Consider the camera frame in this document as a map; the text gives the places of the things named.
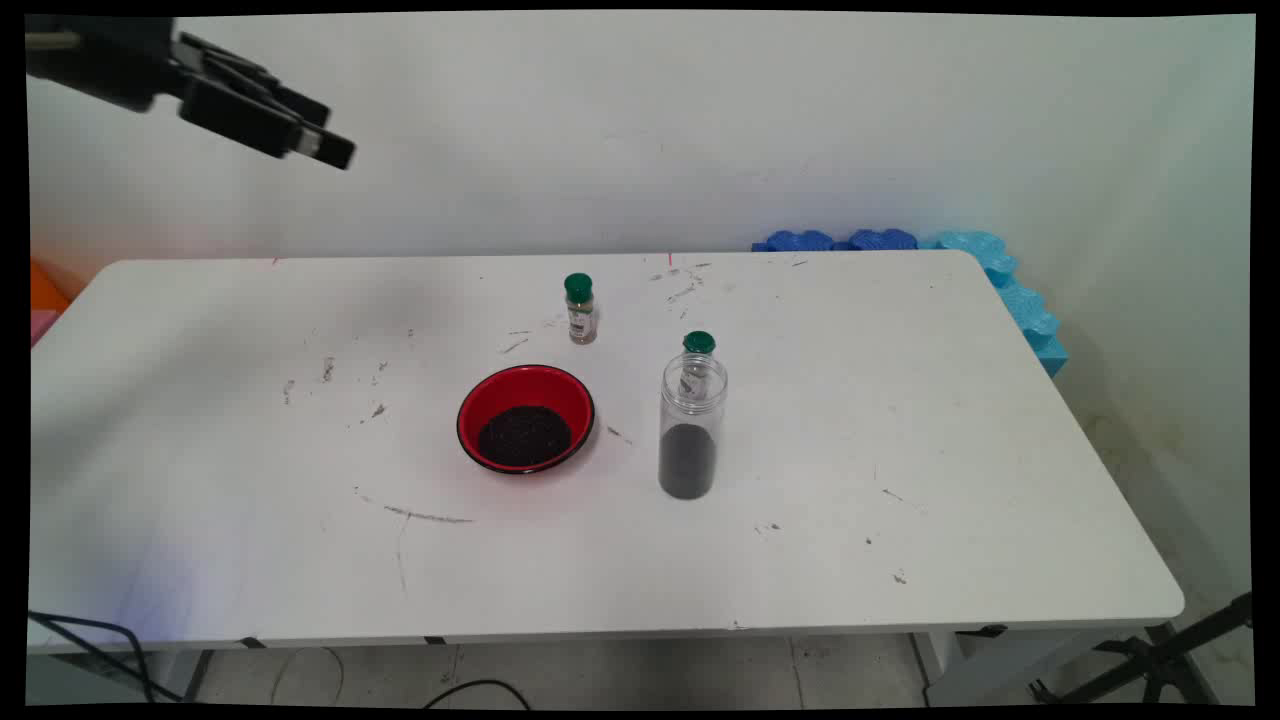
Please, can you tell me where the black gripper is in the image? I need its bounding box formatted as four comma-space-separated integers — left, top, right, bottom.
25, 15, 357, 171

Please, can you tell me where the clear plastic jar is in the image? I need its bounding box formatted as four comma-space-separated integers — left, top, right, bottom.
658, 352, 729, 501

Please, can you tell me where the orange foam block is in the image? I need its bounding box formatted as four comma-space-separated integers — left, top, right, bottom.
30, 258, 71, 313

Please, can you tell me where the green-capped spice bottle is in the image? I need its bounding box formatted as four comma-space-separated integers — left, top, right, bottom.
563, 273, 599, 346
678, 331, 717, 399

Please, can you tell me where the red bowl with black rim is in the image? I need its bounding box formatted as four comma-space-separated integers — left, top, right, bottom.
456, 364, 597, 475

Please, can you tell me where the white table leg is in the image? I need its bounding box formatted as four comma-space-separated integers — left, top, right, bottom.
912, 628, 1151, 707
150, 650, 215, 703

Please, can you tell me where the light blue foam mat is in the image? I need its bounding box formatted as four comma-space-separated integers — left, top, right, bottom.
920, 231, 1069, 378

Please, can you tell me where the black tripod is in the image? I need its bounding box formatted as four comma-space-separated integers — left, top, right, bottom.
1030, 592, 1253, 706

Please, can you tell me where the thin grey floor cable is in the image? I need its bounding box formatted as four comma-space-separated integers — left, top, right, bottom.
270, 647, 346, 706

